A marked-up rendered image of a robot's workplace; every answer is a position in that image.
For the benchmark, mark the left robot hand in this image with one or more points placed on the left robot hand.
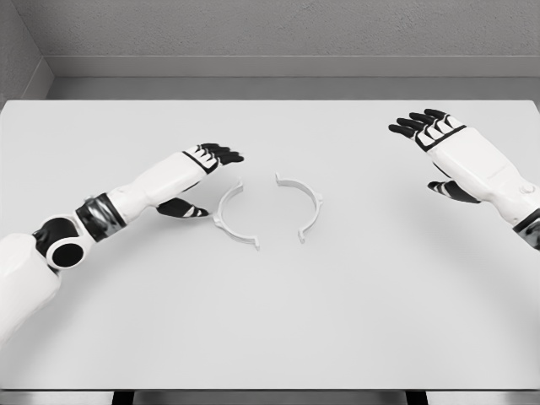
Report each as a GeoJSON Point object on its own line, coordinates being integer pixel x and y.
{"type": "Point", "coordinates": [177, 175]}

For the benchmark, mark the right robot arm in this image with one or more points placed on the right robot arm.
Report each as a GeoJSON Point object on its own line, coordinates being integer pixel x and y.
{"type": "Point", "coordinates": [521, 194]}

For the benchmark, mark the white pipe clamp half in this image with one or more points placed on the white pipe clamp half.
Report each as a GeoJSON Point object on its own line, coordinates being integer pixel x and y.
{"type": "Point", "coordinates": [230, 223]}
{"type": "Point", "coordinates": [310, 198]}

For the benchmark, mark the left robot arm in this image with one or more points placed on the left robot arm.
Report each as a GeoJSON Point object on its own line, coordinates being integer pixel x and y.
{"type": "Point", "coordinates": [63, 249]}

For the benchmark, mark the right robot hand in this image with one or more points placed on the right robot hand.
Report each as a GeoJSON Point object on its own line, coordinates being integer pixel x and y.
{"type": "Point", "coordinates": [468, 158]}

